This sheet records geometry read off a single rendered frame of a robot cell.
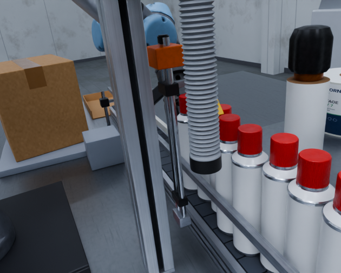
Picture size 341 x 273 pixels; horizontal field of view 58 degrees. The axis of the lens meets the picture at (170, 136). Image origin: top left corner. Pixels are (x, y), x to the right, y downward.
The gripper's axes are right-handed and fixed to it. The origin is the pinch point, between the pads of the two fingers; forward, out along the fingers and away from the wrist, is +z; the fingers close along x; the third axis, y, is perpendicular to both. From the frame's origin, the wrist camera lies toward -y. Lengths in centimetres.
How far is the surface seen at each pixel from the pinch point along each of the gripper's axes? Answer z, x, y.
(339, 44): -60, 135, 213
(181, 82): -11.0, -21.1, -5.1
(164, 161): -0.5, 11.7, -1.9
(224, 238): 15.1, -15.4, -3.0
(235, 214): 10.2, -23.4, -3.6
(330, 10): -91, 133, 213
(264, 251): 14.3, -29.6, -4.1
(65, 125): -20.6, 37.9, -23.7
